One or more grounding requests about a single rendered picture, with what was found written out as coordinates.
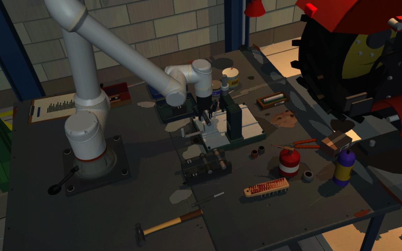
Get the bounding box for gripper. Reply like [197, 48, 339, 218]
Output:
[192, 96, 219, 123]

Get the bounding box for green and white bench micrometer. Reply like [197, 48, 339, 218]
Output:
[191, 93, 267, 151]

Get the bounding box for grey ratchet knob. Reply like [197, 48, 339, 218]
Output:
[221, 74, 230, 97]

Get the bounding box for dark green tray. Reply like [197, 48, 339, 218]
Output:
[155, 99, 197, 123]

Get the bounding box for steel pin with brown end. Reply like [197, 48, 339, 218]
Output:
[213, 148, 227, 170]
[200, 152, 213, 174]

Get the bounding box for dark pin holder block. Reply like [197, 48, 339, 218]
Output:
[181, 149, 233, 185]

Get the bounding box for black lever with ball knob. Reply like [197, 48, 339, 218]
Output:
[47, 165, 80, 195]

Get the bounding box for cream round tin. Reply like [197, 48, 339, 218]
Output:
[222, 67, 240, 88]

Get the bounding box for steel ruler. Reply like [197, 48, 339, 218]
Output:
[232, 82, 270, 99]

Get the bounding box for blue flat box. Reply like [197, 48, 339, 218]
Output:
[147, 84, 167, 100]

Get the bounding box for wooden box with grey cylinder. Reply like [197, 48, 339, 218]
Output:
[256, 91, 290, 111]

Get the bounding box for dark scriber pencil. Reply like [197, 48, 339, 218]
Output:
[191, 191, 225, 207]

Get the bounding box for red instrument case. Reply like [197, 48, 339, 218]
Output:
[101, 82, 132, 107]

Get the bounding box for blue steel column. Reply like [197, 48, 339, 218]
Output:
[0, 0, 46, 102]
[224, 0, 251, 53]

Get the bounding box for red can with white band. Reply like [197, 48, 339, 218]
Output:
[278, 148, 300, 178]

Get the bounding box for red lamp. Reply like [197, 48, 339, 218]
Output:
[244, 0, 266, 18]

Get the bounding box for brown cardboard box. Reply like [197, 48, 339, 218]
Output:
[319, 130, 353, 158]

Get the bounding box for purple bottle with yellow label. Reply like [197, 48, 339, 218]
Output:
[333, 149, 356, 187]

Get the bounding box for red tractor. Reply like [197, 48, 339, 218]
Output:
[290, 0, 402, 185]

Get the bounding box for brown clipboard with chart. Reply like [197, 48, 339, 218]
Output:
[28, 92, 78, 124]

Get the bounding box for blue table leg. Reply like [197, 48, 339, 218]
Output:
[359, 213, 386, 251]

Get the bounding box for grey carriage handle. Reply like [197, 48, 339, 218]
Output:
[181, 128, 202, 139]

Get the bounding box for dark square base plate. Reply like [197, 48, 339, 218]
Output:
[63, 135, 132, 198]

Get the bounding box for wooden wire brush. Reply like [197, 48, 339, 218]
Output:
[243, 177, 290, 199]

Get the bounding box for orange handled pliers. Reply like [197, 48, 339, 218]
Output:
[270, 138, 321, 152]

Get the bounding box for wooden handled hammer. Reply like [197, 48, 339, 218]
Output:
[134, 209, 203, 247]

